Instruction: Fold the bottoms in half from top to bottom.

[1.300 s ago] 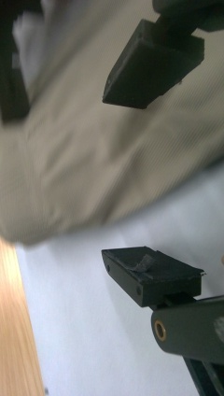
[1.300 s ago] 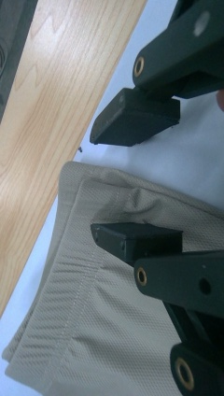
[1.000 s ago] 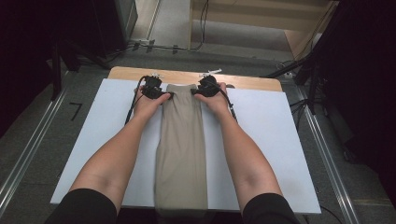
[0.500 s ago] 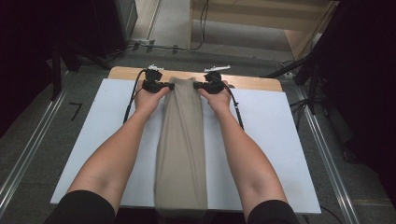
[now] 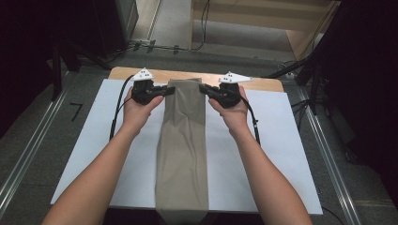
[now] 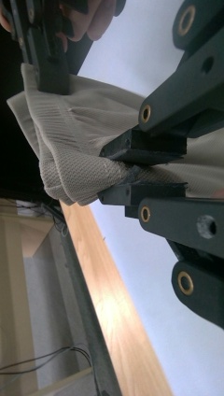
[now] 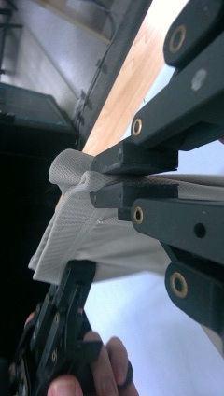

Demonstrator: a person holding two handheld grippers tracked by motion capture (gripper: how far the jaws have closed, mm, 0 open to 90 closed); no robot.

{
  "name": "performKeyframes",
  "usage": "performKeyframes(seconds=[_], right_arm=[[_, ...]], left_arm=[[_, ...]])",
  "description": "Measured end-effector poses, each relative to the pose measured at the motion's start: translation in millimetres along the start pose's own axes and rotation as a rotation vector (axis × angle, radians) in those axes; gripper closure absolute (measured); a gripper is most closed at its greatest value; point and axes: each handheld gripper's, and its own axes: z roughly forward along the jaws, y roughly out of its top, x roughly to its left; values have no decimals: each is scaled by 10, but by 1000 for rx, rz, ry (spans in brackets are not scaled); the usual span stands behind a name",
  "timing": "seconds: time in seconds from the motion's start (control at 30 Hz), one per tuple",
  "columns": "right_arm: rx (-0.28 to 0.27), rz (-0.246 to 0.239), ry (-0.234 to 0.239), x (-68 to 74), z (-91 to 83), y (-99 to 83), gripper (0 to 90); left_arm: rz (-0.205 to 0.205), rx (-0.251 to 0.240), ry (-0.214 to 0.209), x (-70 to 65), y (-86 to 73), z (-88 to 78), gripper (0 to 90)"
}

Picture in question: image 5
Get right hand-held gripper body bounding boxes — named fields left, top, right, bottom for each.
left=215, top=71, right=253, bottom=109

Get dark curtain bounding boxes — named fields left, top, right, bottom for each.
left=0, top=0, right=95, bottom=139
left=313, top=0, right=398, bottom=204

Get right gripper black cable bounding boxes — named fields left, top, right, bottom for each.
left=240, top=97, right=261, bottom=146

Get black tripod stand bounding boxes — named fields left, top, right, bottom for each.
left=51, top=40, right=111, bottom=101

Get person's right hand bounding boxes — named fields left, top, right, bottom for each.
left=208, top=86, right=250, bottom=134

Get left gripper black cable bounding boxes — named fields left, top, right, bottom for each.
left=109, top=74, right=135, bottom=142

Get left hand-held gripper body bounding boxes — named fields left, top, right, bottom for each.
left=130, top=67, right=159, bottom=106

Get hanging black cable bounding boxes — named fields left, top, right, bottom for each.
left=191, top=0, right=211, bottom=53

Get black cabinet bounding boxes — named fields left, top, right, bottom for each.
left=90, top=0, right=140, bottom=59

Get metal floor rail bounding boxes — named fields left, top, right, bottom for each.
left=0, top=88, right=69, bottom=217
left=295, top=85, right=364, bottom=225

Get wooden platform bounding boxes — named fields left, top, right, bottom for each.
left=189, top=0, right=342, bottom=60

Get floor cable with plugs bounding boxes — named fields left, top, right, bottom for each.
left=126, top=38, right=191, bottom=54

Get person's left hand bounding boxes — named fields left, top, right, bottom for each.
left=122, top=87, right=164, bottom=134

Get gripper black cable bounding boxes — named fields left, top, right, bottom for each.
left=109, top=74, right=135, bottom=142
left=240, top=97, right=261, bottom=146

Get beige pants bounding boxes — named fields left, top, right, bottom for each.
left=155, top=78, right=210, bottom=225

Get white table mat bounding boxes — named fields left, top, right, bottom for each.
left=51, top=78, right=323, bottom=215

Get black metal stand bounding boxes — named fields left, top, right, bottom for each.
left=266, top=52, right=332, bottom=116

